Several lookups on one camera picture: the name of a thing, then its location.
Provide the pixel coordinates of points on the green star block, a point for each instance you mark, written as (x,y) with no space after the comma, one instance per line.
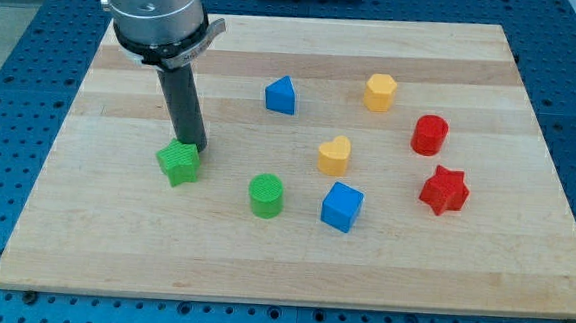
(179,162)

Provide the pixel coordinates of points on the red star block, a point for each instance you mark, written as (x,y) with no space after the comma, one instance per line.
(445,191)

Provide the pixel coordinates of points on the green cylinder block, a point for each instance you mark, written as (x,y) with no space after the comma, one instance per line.
(266,195)

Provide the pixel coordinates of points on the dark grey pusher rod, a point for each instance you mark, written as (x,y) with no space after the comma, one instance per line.
(179,90)

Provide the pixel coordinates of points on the blue triangle block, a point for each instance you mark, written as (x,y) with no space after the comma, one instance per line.
(280,96)

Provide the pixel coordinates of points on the red cylinder block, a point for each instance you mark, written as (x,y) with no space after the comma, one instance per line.
(429,133)

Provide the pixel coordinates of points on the blue cube block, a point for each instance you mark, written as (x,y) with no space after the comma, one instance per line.
(341,207)

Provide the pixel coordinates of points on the yellow heart block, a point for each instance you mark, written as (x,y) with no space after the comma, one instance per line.
(334,156)

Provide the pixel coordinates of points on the yellow hexagon block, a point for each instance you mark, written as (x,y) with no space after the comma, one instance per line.
(380,92)

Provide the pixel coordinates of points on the light wooden board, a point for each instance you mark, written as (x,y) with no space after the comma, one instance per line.
(103,220)

